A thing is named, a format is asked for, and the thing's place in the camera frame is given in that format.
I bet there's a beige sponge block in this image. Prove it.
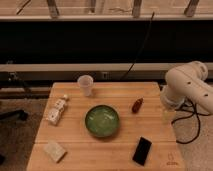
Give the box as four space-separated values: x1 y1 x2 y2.
44 141 67 163

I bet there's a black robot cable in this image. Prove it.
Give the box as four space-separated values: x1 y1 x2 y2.
171 99 213 145

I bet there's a white small bottle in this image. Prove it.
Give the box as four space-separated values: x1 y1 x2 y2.
46 94 69 126

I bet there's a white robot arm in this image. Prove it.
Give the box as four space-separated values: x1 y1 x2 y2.
160 61 213 124

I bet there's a black chair base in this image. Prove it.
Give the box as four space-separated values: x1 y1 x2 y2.
0 110 28 121

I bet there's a black hanging cable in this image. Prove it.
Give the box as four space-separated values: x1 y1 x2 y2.
119 11 156 82

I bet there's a black smartphone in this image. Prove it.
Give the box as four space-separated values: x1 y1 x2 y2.
132 137 152 166

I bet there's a green ceramic bowl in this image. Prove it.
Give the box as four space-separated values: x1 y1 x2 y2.
85 105 120 138

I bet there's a clear plastic cup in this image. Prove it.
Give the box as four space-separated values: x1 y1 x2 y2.
77 75 93 97

